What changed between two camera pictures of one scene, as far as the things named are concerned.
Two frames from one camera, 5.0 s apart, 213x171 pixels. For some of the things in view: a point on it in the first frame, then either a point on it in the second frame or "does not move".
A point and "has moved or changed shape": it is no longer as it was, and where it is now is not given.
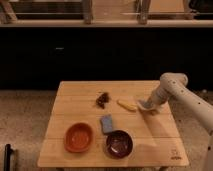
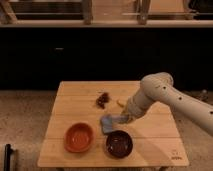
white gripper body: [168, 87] -> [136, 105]
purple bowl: [119, 144] does not move
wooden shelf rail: [106, 23] does not move
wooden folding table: [98, 124] does not move
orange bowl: [78, 137] does not move
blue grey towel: [148, 103] has moved or changed shape
